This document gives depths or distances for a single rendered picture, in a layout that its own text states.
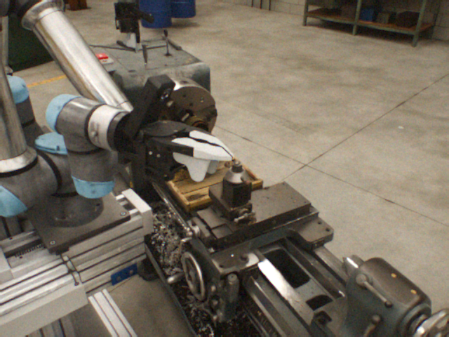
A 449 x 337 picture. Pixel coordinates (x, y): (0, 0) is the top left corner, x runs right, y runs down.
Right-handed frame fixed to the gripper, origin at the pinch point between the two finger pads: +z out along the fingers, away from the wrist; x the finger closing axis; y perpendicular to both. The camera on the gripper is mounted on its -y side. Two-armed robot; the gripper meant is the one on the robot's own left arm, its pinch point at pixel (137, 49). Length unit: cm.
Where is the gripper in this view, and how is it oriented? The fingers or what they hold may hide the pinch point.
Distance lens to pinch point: 197.1
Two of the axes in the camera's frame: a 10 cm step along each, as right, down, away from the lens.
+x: 4.8, 4.6, -7.5
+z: 0.0, 8.5, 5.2
